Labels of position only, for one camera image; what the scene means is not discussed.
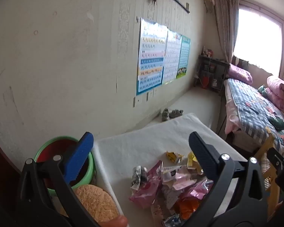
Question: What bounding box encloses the red bucket with green rim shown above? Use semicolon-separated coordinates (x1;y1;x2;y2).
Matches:
34;136;95;197

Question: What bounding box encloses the bed with patchwork quilt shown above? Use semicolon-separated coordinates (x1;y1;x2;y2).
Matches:
224;78;284;161

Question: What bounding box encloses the white grid wall poster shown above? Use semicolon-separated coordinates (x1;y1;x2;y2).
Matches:
161;30;182;86

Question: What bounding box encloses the shiny silver pink wrapper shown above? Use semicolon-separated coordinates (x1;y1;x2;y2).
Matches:
180;178;215;201

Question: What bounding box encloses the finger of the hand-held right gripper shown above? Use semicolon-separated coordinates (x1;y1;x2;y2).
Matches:
267;148;284;172

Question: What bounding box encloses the red bag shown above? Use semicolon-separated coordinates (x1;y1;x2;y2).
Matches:
200;76;210;89

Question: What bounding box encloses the brown wooden cabinet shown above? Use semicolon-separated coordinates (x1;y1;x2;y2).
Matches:
0;132;22;208

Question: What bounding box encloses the blue wall poster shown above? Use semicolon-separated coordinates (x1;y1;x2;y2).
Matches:
136;18;168;96

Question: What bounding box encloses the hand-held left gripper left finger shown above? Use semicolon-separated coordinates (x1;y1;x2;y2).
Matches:
15;132;102;227

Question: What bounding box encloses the clear plastic wrapper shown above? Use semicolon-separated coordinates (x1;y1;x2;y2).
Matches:
161;184;180;210

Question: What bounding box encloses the black wall rail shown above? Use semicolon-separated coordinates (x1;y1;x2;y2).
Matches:
172;0;190;13

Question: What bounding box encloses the dark metal shelf rack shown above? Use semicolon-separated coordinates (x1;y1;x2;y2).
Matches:
194;54;229;93

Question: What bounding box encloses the small pale pink wrapper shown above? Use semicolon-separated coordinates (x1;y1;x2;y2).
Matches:
173;173;197;191

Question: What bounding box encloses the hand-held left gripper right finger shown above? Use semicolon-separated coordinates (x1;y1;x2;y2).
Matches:
187;132;269;227

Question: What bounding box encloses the pile of snack wrappers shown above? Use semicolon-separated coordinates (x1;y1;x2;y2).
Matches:
129;160;164;210

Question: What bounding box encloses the yellow wooden chair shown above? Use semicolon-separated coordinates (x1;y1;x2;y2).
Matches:
254;132;282;218

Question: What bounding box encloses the yellow printed snack wrapper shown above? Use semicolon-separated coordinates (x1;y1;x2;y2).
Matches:
166;152;184;163

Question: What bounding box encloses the silver and black wrapper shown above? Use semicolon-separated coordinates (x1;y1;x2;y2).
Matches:
130;166;148;191

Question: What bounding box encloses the orange snack wrapper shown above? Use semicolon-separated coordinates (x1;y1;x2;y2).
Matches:
174;197;200;220

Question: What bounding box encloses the pink bed sheet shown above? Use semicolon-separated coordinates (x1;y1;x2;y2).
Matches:
225;83;239;134

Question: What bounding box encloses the pink folded blanket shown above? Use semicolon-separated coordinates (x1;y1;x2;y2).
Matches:
266;75;284;117

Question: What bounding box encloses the beige curtain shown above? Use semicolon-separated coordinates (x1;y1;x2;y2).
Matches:
213;0;239;64

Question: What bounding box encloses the yellow and white wrapper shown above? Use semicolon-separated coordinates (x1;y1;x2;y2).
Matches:
187;151;204;174

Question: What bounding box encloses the white cloth covered table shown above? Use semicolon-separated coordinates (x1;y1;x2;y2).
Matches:
91;113;248;227

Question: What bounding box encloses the green wall poster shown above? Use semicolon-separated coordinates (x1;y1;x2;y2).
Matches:
176;35;191;79

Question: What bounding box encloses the window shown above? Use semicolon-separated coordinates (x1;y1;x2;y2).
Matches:
233;3;283;76

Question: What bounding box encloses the white labelled wrapper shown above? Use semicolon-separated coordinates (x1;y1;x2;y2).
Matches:
161;166;187;182

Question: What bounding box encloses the dark green cloth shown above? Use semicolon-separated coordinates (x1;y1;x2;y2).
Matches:
268;116;284;130

